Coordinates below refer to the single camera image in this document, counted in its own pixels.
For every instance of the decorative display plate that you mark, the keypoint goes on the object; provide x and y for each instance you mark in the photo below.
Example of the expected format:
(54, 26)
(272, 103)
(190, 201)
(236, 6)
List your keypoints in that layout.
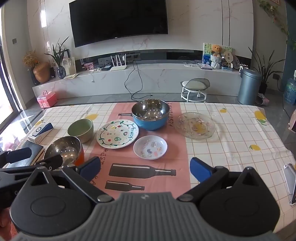
(236, 62)

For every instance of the blue steel bowl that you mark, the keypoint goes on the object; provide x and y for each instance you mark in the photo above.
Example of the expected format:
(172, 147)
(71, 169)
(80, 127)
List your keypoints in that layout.
(150, 122)

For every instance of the pink photo card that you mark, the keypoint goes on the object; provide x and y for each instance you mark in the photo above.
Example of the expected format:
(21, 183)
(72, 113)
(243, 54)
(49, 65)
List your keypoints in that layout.
(88, 66)

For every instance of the small white sticker dish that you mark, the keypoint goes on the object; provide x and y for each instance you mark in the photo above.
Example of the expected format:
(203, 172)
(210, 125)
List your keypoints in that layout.
(148, 143)

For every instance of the dried yellow flowers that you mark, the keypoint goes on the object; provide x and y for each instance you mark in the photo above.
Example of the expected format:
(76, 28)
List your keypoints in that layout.
(30, 59)

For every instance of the brown round vase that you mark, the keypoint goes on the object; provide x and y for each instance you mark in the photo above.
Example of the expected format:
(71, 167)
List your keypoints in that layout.
(41, 73)

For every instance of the blue water jug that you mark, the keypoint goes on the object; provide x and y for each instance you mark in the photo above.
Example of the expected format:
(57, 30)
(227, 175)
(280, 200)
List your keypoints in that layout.
(291, 90)

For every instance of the patterned slipper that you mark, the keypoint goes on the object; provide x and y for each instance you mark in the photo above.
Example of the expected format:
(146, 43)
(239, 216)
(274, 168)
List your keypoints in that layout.
(263, 99)

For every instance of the lemon print checked tablecloth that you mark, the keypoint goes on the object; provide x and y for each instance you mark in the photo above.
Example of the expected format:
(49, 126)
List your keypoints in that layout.
(231, 143)

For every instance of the plant in blue vase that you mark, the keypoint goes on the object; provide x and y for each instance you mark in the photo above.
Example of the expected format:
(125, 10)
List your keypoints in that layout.
(60, 69)

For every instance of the white small appliance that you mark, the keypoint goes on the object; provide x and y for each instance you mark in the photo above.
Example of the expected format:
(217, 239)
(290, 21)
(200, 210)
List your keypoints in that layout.
(293, 124)

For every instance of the white drawing card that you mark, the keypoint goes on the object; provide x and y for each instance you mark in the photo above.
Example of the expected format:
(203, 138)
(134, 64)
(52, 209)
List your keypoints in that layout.
(69, 66)

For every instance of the long-leaf potted plant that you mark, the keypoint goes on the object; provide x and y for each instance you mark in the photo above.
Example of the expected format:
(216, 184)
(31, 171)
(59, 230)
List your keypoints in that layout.
(262, 67)

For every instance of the pink storage box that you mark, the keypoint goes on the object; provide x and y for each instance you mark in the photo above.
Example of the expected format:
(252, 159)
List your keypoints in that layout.
(47, 99)

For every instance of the flat tablet device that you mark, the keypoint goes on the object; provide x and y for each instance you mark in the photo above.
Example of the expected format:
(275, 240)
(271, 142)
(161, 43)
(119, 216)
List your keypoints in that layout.
(205, 67)

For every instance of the clear glass plate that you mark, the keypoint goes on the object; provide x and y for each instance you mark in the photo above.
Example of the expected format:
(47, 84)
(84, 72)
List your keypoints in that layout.
(194, 126)

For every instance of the blue and white box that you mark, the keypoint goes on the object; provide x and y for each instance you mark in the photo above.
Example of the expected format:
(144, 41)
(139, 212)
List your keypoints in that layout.
(42, 129)

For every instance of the black notebook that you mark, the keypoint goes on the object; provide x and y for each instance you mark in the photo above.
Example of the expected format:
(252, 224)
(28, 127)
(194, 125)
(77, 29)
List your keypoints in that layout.
(27, 148)

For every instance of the blue green painting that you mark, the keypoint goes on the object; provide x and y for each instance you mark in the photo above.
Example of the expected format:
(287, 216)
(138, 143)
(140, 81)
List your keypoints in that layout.
(207, 53)

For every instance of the teddy bear bouquet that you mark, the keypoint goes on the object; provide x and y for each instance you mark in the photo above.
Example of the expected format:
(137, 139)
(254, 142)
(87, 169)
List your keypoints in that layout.
(216, 58)

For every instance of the orange steel bowl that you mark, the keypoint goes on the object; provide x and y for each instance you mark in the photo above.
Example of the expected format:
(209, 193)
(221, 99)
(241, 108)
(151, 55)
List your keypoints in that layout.
(67, 150)

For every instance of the small black box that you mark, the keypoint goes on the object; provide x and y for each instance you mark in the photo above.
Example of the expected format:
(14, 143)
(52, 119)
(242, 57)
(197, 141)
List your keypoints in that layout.
(106, 68)

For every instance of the white painted vine plate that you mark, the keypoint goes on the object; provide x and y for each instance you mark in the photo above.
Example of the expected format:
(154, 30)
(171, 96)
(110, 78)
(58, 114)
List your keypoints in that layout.
(115, 136)

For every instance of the beige envelope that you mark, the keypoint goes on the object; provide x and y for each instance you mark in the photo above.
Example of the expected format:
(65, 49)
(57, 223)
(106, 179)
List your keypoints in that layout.
(70, 76)

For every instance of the white router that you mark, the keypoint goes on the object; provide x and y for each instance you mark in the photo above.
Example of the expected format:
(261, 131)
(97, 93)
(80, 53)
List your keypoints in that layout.
(118, 67)

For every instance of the hanging green vine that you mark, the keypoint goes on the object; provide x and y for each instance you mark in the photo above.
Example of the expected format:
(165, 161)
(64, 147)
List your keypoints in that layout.
(281, 25)

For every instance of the green ceramic bowl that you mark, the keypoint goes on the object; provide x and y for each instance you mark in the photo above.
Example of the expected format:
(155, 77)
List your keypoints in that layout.
(81, 134)

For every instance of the black curved television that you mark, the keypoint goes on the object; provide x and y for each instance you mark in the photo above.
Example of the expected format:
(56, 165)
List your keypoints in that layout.
(115, 20)

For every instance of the grey metal trash can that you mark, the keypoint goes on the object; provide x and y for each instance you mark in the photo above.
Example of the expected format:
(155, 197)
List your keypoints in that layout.
(248, 88)

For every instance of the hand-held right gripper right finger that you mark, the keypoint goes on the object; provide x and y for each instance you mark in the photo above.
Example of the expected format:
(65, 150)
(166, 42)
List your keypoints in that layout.
(200, 170)

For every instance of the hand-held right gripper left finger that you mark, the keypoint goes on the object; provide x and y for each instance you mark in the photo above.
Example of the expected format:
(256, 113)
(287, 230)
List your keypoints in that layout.
(91, 168)

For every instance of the round paper fan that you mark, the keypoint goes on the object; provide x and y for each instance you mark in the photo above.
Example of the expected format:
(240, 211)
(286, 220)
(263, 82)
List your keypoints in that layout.
(227, 56)

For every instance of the white stool with grey back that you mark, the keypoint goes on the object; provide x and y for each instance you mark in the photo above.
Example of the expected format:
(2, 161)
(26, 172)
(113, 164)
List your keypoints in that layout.
(194, 85)

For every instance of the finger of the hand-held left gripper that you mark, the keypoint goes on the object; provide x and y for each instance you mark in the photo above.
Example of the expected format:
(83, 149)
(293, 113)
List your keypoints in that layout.
(18, 155)
(54, 161)

